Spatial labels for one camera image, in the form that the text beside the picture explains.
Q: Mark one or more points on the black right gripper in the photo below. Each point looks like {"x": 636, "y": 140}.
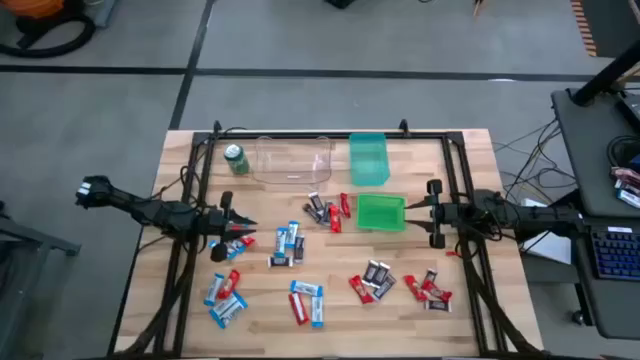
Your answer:
{"x": 442, "y": 217}

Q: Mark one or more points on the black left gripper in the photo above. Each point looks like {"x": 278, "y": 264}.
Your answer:
{"x": 219, "y": 225}

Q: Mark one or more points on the red KitKat candy bar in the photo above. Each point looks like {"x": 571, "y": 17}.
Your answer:
{"x": 298, "y": 308}
{"x": 345, "y": 205}
{"x": 229, "y": 284}
{"x": 335, "y": 220}
{"x": 437, "y": 291}
{"x": 247, "y": 241}
{"x": 415, "y": 288}
{"x": 361, "y": 289}

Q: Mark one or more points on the dark brown chocolate bar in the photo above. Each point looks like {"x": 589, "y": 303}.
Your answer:
{"x": 370, "y": 272}
{"x": 430, "y": 276}
{"x": 438, "y": 305}
{"x": 326, "y": 212}
{"x": 280, "y": 261}
{"x": 316, "y": 201}
{"x": 299, "y": 248}
{"x": 381, "y": 274}
{"x": 385, "y": 287}

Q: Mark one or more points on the small silver wrapper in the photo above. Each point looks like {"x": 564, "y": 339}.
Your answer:
{"x": 310, "y": 212}

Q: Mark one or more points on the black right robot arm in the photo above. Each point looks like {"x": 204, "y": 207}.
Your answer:
{"x": 530, "y": 217}

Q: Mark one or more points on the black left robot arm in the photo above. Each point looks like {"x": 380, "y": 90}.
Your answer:
{"x": 150, "y": 212}

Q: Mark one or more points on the large blue white candy bar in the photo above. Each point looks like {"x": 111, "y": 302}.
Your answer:
{"x": 228, "y": 310}

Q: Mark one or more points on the spare blue white candy bar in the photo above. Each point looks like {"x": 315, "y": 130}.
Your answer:
{"x": 629, "y": 197}

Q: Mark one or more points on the spare red candy bar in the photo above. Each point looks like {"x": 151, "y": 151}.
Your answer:
{"x": 627, "y": 176}

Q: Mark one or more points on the green plastic basket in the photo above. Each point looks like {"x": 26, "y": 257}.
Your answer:
{"x": 380, "y": 212}

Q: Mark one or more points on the green Sprite can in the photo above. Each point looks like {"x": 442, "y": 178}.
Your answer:
{"x": 236, "y": 160}

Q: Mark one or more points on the clear plastic bin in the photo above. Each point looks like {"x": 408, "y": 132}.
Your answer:
{"x": 280, "y": 165}

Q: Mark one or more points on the teal plastic bin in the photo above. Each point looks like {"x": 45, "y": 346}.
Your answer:
{"x": 369, "y": 160}

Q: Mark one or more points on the white paper sheet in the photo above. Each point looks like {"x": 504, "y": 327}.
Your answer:
{"x": 550, "y": 247}

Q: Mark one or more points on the grey desk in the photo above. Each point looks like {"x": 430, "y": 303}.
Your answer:
{"x": 610, "y": 305}
{"x": 585, "y": 165}

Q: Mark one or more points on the black caster wheel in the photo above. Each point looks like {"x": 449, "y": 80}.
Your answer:
{"x": 578, "y": 318}

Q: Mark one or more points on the blue-lit black keyboard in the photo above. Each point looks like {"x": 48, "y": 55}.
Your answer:
{"x": 617, "y": 255}

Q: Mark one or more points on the grey metal cart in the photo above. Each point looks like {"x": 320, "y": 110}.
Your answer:
{"x": 30, "y": 240}

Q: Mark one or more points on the wooden sticks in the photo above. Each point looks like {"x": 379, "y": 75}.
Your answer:
{"x": 478, "y": 6}

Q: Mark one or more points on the black stand pole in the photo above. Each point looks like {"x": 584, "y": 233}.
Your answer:
{"x": 605, "y": 75}

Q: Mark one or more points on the black laptop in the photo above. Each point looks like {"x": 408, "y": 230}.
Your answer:
{"x": 631, "y": 110}

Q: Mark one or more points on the grey box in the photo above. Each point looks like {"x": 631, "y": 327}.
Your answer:
{"x": 105, "y": 12}

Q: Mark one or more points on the black mat with orange stripes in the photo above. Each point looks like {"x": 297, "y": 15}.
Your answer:
{"x": 615, "y": 25}

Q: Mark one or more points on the orange vacuum cleaner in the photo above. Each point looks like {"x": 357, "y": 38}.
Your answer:
{"x": 30, "y": 7}

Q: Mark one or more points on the black frame clamp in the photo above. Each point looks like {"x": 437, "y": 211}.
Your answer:
{"x": 216, "y": 127}
{"x": 404, "y": 128}

